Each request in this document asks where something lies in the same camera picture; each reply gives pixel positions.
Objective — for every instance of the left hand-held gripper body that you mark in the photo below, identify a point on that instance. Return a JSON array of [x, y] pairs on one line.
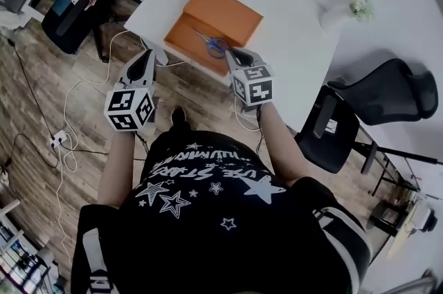
[[124, 106]]

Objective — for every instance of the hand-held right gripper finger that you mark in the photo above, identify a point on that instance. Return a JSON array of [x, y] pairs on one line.
[[254, 56], [231, 59]]

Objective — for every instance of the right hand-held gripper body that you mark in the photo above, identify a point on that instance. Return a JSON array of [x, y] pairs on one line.
[[254, 85]]

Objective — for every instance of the orange cardboard box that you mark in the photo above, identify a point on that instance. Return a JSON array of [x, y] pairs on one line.
[[221, 14]]

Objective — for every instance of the person's left forearm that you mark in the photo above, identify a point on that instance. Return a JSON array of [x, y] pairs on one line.
[[119, 164]]

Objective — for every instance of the person's right forearm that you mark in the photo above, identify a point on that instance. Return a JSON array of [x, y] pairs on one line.
[[282, 144]]

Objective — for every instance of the white table leg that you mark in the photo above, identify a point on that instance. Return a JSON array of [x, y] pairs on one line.
[[157, 54]]

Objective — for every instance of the dark wooden stool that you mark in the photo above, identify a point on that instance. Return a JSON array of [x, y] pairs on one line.
[[104, 33]]

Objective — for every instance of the person's black shoe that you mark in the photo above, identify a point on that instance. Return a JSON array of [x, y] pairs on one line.
[[178, 117]]

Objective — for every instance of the white power strip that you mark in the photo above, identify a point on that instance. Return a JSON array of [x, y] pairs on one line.
[[59, 139]]

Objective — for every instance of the black backpack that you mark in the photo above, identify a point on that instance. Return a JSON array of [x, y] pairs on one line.
[[67, 17]]

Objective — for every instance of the black mesh office chair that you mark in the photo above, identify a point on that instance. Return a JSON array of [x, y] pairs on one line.
[[387, 95]]

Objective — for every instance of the black star-print shirt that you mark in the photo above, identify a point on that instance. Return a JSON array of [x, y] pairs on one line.
[[214, 234]]

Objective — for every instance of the metal storage rack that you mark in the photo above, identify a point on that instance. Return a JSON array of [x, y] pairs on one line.
[[20, 261]]

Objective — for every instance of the white and black device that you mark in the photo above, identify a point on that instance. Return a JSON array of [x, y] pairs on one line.
[[420, 216]]

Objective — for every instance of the black metal desk frame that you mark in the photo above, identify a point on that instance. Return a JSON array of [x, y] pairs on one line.
[[391, 161]]

